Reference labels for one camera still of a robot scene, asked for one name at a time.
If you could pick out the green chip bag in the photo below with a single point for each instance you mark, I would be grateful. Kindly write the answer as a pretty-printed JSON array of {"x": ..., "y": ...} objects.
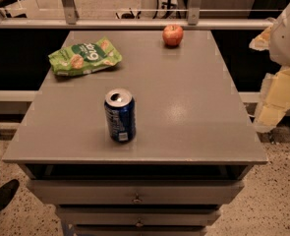
[{"x": 84, "y": 58}]

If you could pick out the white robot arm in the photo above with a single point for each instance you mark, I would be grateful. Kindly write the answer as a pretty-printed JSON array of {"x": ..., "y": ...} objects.
[{"x": 276, "y": 39}]

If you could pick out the middle grey drawer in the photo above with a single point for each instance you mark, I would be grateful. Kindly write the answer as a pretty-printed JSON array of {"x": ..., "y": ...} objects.
[{"x": 138, "y": 216}]

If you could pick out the blue pepsi can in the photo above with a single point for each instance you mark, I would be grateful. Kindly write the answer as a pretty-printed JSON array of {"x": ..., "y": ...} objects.
[{"x": 119, "y": 106}]

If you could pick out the red apple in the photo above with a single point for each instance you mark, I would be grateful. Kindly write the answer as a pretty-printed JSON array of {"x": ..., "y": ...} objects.
[{"x": 172, "y": 35}]

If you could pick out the grey drawer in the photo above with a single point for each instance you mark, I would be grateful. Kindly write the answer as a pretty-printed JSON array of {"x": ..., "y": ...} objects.
[
  {"x": 99, "y": 230},
  {"x": 140, "y": 192},
  {"x": 138, "y": 216}
]

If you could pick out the grey drawer cabinet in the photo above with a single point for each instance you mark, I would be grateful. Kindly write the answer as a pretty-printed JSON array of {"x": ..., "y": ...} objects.
[{"x": 191, "y": 123}]

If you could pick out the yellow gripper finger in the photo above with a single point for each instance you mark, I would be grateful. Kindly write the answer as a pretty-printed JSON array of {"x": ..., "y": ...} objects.
[{"x": 274, "y": 101}]

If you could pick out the bottom grey drawer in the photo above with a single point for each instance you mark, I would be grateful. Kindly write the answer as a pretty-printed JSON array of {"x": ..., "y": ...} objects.
[{"x": 99, "y": 230}]

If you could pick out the top grey drawer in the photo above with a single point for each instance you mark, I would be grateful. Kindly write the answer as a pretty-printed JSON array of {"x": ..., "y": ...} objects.
[{"x": 140, "y": 192}]

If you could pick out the metal railing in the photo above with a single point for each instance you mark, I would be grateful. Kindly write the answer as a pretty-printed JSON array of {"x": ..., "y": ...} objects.
[{"x": 133, "y": 14}]

